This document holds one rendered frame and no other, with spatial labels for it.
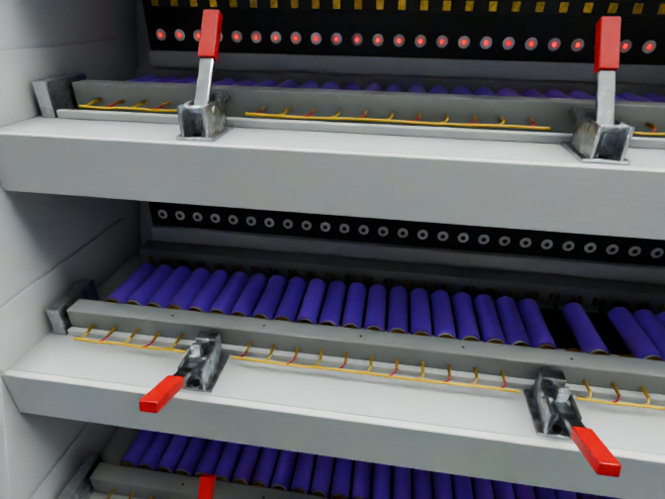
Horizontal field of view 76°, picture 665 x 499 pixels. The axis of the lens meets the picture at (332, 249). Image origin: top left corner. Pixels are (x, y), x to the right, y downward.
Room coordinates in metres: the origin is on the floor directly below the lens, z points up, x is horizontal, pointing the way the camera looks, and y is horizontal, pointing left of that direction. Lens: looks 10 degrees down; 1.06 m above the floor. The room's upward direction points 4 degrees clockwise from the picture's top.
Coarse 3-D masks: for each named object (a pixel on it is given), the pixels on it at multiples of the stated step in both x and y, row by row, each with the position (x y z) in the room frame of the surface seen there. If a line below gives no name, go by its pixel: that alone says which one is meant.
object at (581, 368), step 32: (96, 320) 0.36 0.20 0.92; (128, 320) 0.35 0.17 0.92; (160, 320) 0.35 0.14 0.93; (192, 320) 0.35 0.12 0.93; (224, 320) 0.35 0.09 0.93; (256, 320) 0.35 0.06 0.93; (320, 352) 0.33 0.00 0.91; (352, 352) 0.33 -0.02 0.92; (384, 352) 0.33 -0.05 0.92; (416, 352) 0.32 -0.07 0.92; (448, 352) 0.32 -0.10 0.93; (480, 352) 0.32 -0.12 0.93; (512, 352) 0.32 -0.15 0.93; (544, 352) 0.32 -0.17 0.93; (576, 352) 0.32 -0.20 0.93; (448, 384) 0.31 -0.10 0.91; (576, 384) 0.31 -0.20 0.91; (608, 384) 0.31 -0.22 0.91; (640, 384) 0.30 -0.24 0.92
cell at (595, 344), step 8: (568, 304) 0.39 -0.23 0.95; (576, 304) 0.39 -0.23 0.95; (568, 312) 0.38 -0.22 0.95; (576, 312) 0.38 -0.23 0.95; (584, 312) 0.38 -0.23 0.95; (568, 320) 0.38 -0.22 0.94; (576, 320) 0.37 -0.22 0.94; (584, 320) 0.36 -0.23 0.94; (576, 328) 0.36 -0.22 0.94; (584, 328) 0.36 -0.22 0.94; (592, 328) 0.35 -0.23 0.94; (576, 336) 0.36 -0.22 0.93; (584, 336) 0.35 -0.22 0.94; (592, 336) 0.34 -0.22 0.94; (584, 344) 0.34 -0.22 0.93; (592, 344) 0.34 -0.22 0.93; (600, 344) 0.33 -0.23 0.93; (592, 352) 0.33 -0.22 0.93; (608, 352) 0.33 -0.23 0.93
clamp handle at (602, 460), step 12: (564, 396) 0.27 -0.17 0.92; (564, 408) 0.27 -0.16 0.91; (564, 420) 0.26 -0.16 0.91; (576, 420) 0.25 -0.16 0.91; (576, 432) 0.24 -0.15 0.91; (588, 432) 0.24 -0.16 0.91; (576, 444) 0.23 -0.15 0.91; (588, 444) 0.22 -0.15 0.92; (600, 444) 0.23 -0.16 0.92; (588, 456) 0.22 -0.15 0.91; (600, 456) 0.21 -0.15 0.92; (612, 456) 0.21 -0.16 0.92; (600, 468) 0.21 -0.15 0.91; (612, 468) 0.21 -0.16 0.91
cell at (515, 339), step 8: (504, 296) 0.40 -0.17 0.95; (496, 304) 0.40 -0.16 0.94; (504, 304) 0.39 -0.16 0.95; (512, 304) 0.38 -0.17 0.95; (504, 312) 0.38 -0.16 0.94; (512, 312) 0.37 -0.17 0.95; (504, 320) 0.37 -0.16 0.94; (512, 320) 0.36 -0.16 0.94; (520, 320) 0.36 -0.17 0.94; (504, 328) 0.36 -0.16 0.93; (512, 328) 0.35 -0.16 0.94; (520, 328) 0.35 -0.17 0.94; (512, 336) 0.35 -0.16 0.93; (520, 336) 0.34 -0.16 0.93; (512, 344) 0.34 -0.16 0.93; (528, 344) 0.34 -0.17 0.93
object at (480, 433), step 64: (128, 256) 0.48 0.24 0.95; (384, 256) 0.45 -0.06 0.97; (448, 256) 0.44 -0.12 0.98; (512, 256) 0.43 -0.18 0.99; (0, 320) 0.32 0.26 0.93; (64, 320) 0.36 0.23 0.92; (64, 384) 0.31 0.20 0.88; (128, 384) 0.31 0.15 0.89; (256, 384) 0.31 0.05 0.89; (320, 384) 0.31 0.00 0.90; (384, 384) 0.31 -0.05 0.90; (320, 448) 0.29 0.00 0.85; (384, 448) 0.29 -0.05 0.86; (448, 448) 0.28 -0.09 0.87; (512, 448) 0.27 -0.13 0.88; (576, 448) 0.26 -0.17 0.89; (640, 448) 0.26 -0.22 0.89
